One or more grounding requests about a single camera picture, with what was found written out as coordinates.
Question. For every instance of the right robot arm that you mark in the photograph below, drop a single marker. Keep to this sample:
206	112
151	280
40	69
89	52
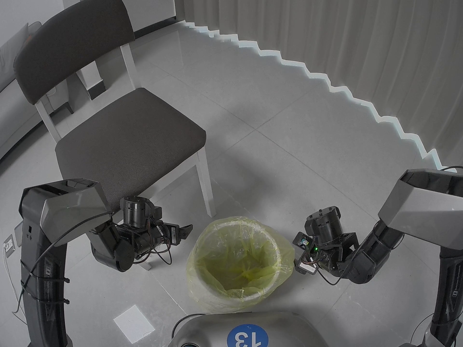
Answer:
416	208

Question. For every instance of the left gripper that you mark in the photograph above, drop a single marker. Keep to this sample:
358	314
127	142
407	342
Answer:
162	234

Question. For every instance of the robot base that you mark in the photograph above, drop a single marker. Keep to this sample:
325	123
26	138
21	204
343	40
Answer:
253	329

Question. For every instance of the bed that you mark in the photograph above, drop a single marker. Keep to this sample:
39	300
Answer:
11	96

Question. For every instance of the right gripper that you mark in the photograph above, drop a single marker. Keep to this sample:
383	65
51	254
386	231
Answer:
322	260

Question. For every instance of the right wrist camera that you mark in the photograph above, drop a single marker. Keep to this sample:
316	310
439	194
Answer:
303	242

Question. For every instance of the white trash bin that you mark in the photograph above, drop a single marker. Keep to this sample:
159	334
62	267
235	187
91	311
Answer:
217	296

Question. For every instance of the dark grey padded chair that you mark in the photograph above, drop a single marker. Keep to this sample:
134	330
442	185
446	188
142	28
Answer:
130	146

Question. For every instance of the white curtain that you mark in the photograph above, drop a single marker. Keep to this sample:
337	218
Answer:
343	31

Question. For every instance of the yellow plastic bag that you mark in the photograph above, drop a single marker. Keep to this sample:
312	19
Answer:
249	266

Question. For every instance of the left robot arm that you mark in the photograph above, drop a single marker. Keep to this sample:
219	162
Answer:
47	266

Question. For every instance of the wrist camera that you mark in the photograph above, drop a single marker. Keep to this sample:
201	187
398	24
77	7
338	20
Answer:
154	212
303	242

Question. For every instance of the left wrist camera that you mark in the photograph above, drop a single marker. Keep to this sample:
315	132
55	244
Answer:
154	212

